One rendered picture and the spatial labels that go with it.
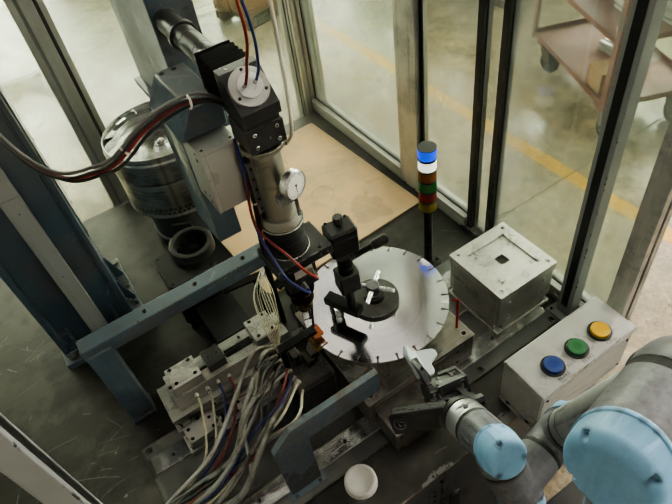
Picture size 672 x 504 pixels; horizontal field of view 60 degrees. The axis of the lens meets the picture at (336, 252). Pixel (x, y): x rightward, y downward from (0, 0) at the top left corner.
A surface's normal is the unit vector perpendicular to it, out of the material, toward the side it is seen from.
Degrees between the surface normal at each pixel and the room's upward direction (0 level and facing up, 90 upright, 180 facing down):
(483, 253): 0
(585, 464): 83
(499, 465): 58
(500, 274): 0
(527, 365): 0
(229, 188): 90
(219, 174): 90
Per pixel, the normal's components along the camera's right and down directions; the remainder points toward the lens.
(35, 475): 0.55, 0.56
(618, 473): -0.74, 0.46
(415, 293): -0.12, -0.68
